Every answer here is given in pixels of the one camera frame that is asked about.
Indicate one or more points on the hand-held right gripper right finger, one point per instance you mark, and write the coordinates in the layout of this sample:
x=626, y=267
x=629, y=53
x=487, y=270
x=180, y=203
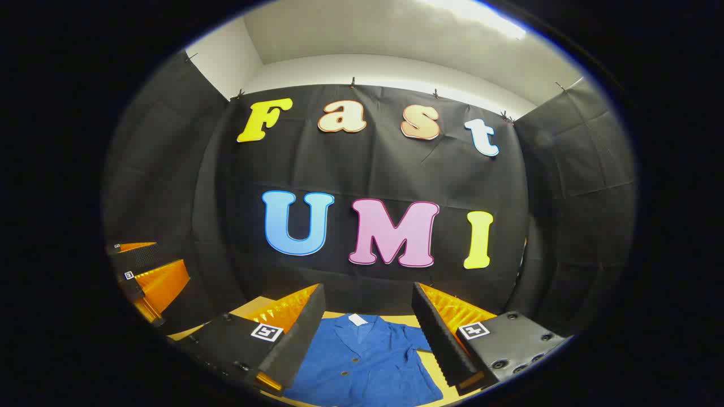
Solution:
x=438, y=345

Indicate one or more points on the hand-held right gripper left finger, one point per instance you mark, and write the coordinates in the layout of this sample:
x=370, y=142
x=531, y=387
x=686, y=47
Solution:
x=300, y=339

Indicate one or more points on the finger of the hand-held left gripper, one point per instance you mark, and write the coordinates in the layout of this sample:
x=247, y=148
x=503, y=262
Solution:
x=164, y=285
x=141, y=257

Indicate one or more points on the blue jacket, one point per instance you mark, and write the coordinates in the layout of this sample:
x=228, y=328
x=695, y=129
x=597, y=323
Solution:
x=367, y=367

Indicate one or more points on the black backdrop cloth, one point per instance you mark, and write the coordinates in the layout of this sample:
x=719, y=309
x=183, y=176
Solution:
x=396, y=169

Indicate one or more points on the row of black cloth clips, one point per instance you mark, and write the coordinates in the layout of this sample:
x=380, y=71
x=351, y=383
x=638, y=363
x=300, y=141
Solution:
x=352, y=83

